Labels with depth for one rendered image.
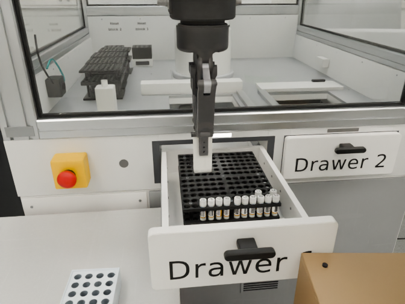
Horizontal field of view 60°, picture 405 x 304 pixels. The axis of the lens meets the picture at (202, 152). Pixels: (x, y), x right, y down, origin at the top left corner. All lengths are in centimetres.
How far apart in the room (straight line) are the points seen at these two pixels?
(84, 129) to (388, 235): 89
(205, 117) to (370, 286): 33
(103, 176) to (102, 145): 8
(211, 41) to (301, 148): 45
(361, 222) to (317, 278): 55
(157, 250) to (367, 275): 31
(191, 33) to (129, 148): 40
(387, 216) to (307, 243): 57
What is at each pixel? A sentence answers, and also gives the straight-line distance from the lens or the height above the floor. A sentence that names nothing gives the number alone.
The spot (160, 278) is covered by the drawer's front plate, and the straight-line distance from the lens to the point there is 58.
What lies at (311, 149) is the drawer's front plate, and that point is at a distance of 88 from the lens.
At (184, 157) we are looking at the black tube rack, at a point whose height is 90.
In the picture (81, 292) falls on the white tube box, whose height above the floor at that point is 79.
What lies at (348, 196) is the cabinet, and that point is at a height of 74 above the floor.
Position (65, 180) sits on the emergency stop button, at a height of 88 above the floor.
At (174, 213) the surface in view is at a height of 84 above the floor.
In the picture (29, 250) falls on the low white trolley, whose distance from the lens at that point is 83.
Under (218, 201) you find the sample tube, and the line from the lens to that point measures 62.
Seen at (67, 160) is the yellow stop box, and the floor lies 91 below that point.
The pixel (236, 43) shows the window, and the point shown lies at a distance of 79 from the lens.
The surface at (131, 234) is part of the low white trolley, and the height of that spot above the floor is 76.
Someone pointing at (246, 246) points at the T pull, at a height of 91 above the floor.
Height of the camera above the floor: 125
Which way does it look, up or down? 25 degrees down
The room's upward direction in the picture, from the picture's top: straight up
